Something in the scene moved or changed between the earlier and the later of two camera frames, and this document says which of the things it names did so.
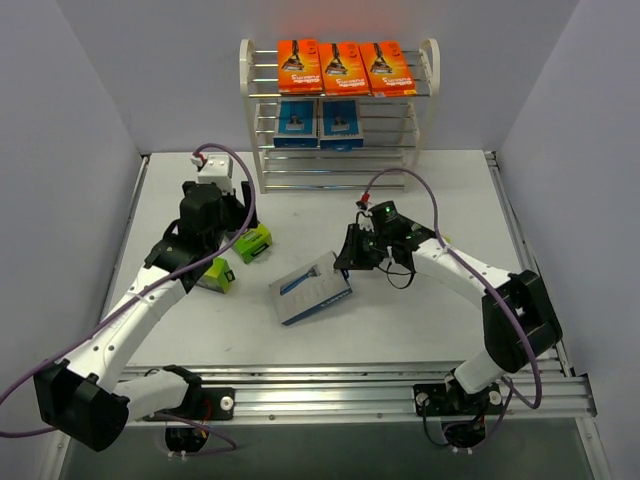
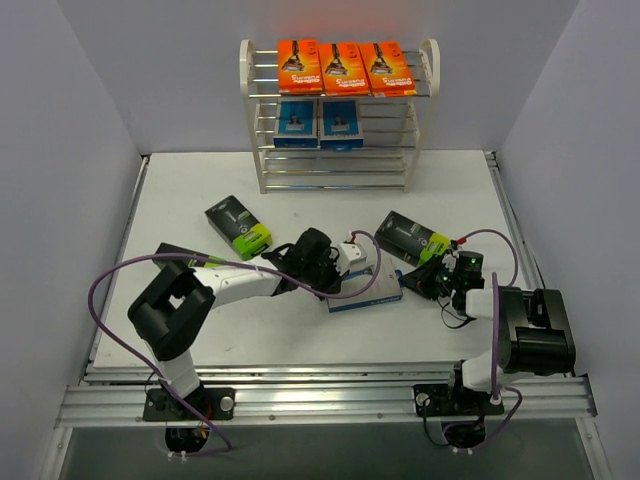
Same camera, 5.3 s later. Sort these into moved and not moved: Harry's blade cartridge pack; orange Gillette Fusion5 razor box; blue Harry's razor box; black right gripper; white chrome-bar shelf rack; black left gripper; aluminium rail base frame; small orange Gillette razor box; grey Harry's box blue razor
Moved: grey Harry's box blue razor; black left gripper; black right gripper
Not moved: orange Gillette Fusion5 razor box; aluminium rail base frame; small orange Gillette razor box; blue Harry's razor box; Harry's blade cartridge pack; white chrome-bar shelf rack
